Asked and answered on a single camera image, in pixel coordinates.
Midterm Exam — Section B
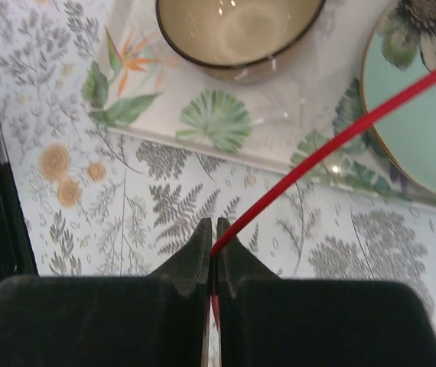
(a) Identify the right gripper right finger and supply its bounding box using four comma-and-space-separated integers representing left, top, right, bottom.
215, 239, 436, 366

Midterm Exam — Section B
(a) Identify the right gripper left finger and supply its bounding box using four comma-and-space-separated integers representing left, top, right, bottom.
0, 219, 212, 366

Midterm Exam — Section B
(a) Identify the floral tablecloth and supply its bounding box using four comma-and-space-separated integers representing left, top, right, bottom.
0, 1, 436, 330

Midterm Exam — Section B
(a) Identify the floral white serving tray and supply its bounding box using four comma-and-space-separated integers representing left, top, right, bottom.
83, 0, 436, 209

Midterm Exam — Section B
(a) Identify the green flower plate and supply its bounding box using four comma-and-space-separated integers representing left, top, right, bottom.
361, 1, 436, 196

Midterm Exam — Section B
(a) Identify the beige bowl dark rim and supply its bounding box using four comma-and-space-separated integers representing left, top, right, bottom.
155, 0, 325, 84

